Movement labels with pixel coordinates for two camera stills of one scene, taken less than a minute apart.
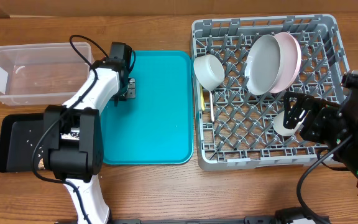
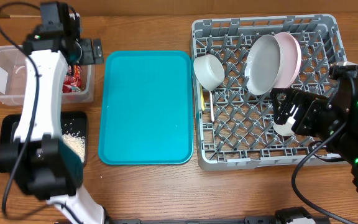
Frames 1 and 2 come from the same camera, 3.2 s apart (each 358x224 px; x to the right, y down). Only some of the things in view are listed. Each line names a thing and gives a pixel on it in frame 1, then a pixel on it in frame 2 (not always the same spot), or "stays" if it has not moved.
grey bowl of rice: x=209 y=71 stays
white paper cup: x=280 y=129 stays
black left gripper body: x=128 y=90 → x=87 y=53
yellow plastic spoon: x=202 y=98 stays
